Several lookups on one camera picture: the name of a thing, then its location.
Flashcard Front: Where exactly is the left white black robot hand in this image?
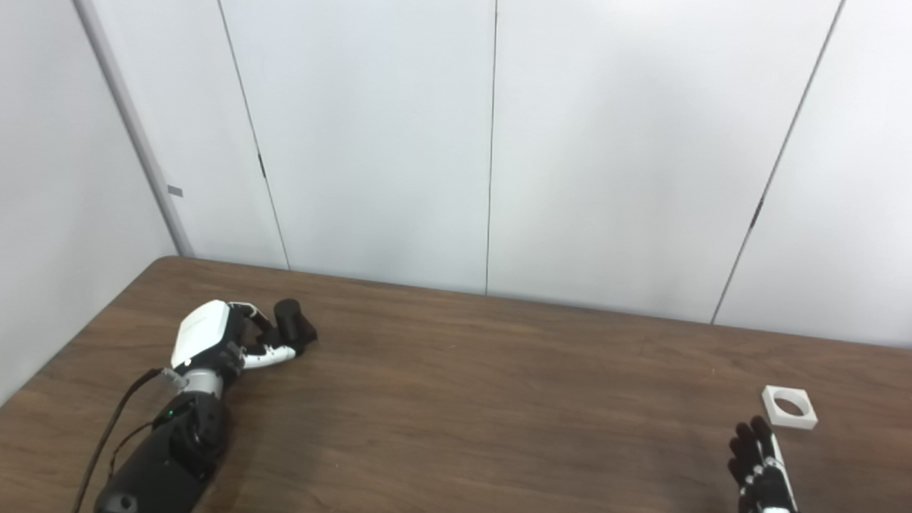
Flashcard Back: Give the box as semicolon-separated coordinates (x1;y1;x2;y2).
170;299;300;377

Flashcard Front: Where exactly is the white square piece with hole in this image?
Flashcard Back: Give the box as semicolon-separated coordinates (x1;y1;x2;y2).
761;385;819;430

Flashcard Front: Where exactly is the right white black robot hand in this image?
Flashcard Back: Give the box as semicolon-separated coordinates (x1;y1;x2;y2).
727;415;799;513

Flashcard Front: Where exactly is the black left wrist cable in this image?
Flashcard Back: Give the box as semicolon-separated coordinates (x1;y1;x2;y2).
71;368;187;513

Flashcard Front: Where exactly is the black peg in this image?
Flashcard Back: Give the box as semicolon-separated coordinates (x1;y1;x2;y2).
273;299;319;357

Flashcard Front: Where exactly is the gray wall corner strip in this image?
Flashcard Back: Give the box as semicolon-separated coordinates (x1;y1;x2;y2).
71;0;195;258

